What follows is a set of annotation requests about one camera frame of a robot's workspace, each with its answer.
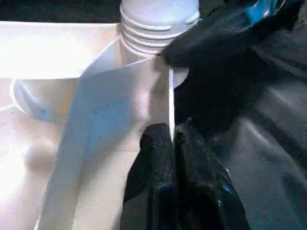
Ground white plastic table leg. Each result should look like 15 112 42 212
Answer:
119 0 200 57

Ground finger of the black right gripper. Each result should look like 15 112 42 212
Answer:
161 0 288 69

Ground white plastic table top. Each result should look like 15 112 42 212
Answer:
0 20 190 230

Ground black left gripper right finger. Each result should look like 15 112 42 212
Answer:
174 119 250 230

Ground black mat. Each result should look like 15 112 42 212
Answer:
0 0 307 230

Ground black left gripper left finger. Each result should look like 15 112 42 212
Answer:
120 123 179 230

